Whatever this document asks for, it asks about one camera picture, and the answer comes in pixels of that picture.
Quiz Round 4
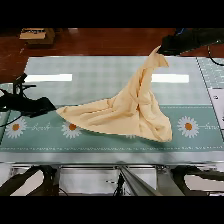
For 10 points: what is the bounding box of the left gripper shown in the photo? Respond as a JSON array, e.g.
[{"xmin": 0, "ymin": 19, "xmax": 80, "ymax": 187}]
[{"xmin": 28, "ymin": 96, "xmax": 57, "ymax": 118}]

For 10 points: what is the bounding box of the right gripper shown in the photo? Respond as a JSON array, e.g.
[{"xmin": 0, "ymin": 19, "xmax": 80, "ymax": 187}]
[{"xmin": 157, "ymin": 34, "xmax": 185, "ymax": 57}]

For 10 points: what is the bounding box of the pale yellow shirt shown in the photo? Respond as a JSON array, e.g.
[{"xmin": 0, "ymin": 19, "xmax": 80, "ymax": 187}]
[{"xmin": 55, "ymin": 45, "xmax": 174, "ymax": 144}]

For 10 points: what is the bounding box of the cardboard box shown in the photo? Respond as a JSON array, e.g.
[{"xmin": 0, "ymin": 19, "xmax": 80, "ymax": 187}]
[{"xmin": 18, "ymin": 28, "xmax": 56, "ymax": 47}]

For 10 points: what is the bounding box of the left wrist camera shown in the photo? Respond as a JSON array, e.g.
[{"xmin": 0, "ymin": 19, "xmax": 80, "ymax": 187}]
[{"xmin": 12, "ymin": 72, "xmax": 37, "ymax": 98}]

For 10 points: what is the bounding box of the black cable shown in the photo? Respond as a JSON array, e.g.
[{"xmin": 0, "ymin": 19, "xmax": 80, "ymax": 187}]
[
  {"xmin": 206, "ymin": 44, "xmax": 224, "ymax": 67},
  {"xmin": 105, "ymin": 172, "xmax": 127, "ymax": 197}
]

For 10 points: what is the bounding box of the silver frame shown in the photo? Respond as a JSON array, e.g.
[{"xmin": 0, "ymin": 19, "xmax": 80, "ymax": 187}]
[{"xmin": 0, "ymin": 161, "xmax": 224, "ymax": 197}]

